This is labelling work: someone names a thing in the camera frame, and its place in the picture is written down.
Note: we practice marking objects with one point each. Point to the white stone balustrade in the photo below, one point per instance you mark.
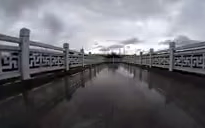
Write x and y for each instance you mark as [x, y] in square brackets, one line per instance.
[186, 60]
[25, 60]

